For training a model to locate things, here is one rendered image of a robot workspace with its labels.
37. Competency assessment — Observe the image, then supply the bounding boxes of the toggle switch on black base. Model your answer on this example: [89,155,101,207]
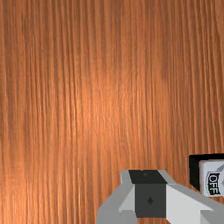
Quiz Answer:
[188,153,224,198]

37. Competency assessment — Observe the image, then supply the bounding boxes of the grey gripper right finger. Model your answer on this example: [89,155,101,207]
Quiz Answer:
[150,169,224,224]

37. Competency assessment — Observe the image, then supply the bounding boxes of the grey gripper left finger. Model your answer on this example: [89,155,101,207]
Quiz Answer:
[95,169,151,224]

